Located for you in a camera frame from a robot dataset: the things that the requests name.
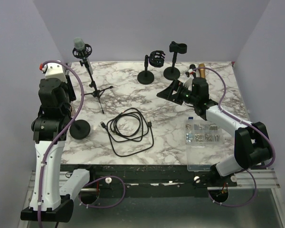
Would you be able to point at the black microphone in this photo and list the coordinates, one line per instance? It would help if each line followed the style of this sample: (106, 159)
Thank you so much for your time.
(192, 66)

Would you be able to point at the black tripod shock mount stand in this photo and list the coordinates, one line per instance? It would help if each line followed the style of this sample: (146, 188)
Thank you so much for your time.
(97, 93)

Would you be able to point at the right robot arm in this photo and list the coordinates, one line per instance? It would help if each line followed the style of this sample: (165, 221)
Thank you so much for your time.
(251, 139)

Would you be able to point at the black round base stand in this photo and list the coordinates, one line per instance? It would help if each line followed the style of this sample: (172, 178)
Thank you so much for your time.
(80, 129)

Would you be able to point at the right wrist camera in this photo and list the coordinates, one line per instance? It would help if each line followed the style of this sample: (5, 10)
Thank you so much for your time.
(191, 74)

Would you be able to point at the silver microphone on tripod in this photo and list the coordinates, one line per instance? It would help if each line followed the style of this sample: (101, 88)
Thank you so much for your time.
(82, 51)

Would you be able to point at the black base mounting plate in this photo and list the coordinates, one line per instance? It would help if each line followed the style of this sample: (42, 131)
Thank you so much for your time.
(118, 187)

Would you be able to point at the black clip microphone stand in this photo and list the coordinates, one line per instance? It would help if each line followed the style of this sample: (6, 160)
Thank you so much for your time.
(171, 73)

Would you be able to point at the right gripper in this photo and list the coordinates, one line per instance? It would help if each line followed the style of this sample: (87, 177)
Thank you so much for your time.
(167, 93)

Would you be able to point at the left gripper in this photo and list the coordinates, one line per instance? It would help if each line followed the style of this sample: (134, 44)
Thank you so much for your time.
(68, 86)

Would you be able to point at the clear plastic screw box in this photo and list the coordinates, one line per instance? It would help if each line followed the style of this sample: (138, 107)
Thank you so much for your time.
(206, 144)

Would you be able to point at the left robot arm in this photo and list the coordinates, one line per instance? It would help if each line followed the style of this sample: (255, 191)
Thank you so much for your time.
(51, 202)

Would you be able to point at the gold microphone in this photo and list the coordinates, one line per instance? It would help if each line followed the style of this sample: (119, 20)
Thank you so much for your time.
(202, 69)

